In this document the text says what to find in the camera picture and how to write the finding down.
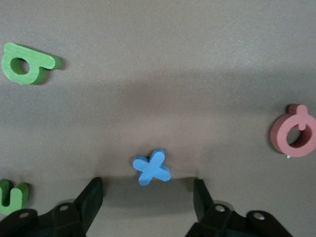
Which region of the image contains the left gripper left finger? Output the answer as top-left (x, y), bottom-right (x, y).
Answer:
top-left (0, 177), bottom-right (103, 237)

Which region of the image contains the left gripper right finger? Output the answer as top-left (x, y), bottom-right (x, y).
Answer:
top-left (185, 179), bottom-right (294, 237)

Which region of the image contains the green lowercase letter n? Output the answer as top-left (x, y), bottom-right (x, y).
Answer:
top-left (0, 179), bottom-right (30, 216)

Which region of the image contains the pink capital letter Q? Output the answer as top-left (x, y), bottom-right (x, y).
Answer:
top-left (270, 104), bottom-right (316, 158)

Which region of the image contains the green lowercase letter b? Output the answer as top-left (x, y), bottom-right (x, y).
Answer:
top-left (1, 42), bottom-right (62, 85)

